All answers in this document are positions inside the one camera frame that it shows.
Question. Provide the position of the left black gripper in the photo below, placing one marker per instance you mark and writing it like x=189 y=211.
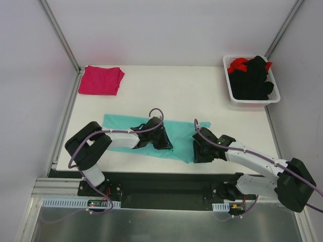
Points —
x=161 y=137

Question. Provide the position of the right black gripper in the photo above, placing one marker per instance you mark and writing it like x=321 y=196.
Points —
x=200 y=147

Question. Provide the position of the teal t shirt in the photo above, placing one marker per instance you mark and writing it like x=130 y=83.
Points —
x=179 y=133

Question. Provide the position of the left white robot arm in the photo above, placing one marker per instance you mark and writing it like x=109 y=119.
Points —
x=89 y=144

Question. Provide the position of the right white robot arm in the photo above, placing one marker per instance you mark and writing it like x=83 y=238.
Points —
x=287 y=181

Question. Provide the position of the black t shirt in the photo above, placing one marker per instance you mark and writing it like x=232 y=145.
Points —
x=250 y=86

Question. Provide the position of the folded pink t shirt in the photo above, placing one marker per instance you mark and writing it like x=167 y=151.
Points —
x=101 y=81

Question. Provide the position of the red t shirt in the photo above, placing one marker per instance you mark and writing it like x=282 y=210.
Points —
x=255 y=65

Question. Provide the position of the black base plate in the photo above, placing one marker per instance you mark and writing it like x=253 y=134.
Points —
x=161 y=191

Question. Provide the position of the right grey cable duct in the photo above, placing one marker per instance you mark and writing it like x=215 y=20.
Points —
x=221 y=207

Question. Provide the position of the grey cable duct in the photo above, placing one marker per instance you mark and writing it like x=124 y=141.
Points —
x=76 y=203
x=221 y=207

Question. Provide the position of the aluminium front rail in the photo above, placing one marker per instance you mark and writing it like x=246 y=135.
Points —
x=56 y=188

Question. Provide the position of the left grey cable duct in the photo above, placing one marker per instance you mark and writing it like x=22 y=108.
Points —
x=76 y=203

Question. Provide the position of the right aluminium frame post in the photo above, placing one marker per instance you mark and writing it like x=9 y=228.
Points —
x=296 y=7

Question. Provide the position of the aluminium frame post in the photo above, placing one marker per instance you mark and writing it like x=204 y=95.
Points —
x=59 y=34
x=296 y=7

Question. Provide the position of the left aluminium frame post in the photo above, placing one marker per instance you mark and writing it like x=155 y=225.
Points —
x=59 y=34

